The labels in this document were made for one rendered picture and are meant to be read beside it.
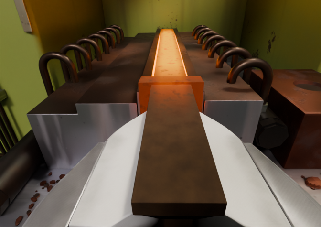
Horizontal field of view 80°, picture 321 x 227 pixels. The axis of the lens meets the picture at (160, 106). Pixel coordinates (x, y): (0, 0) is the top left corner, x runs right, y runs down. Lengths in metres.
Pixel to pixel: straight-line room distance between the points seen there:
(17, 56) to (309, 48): 0.45
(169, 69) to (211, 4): 0.47
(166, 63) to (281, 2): 0.34
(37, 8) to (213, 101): 0.28
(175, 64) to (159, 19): 0.43
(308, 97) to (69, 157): 0.24
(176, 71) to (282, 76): 0.15
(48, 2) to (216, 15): 0.43
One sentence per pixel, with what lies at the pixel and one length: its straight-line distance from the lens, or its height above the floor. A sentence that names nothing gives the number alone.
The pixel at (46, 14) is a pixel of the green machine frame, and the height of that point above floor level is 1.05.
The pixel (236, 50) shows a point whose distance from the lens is 0.22.
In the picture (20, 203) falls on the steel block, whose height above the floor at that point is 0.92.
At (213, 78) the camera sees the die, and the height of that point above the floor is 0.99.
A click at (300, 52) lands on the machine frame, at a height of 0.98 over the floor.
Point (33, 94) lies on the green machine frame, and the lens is 0.38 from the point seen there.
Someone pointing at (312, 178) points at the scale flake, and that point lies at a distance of 0.23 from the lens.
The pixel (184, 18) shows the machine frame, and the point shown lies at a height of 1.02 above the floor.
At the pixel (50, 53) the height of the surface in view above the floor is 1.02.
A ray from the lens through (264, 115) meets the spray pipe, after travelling 0.20.
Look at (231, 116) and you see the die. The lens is 0.17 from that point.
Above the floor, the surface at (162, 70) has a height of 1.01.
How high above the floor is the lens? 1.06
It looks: 28 degrees down
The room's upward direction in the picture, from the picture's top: 1 degrees counter-clockwise
